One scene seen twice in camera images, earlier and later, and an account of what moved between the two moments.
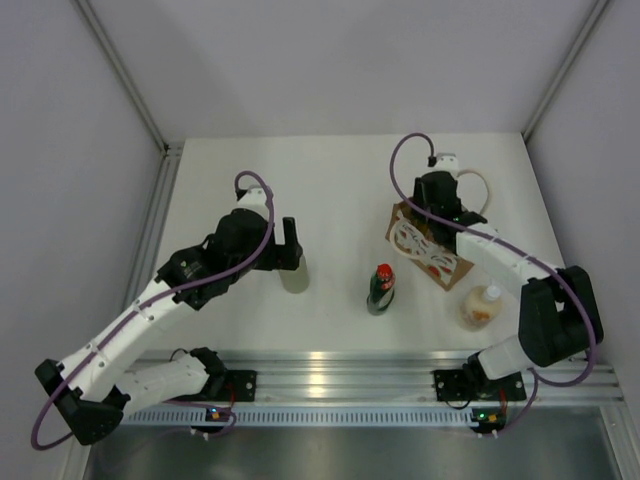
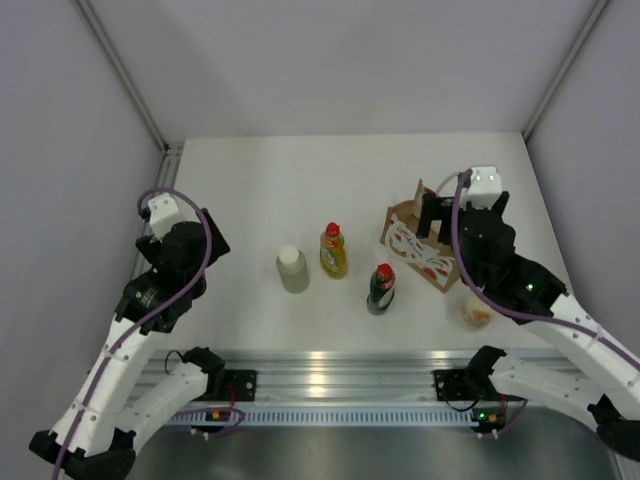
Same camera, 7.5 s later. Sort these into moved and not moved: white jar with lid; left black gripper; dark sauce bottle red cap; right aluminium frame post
Moved: left black gripper
Not moved: white jar with lid; dark sauce bottle red cap; right aluminium frame post
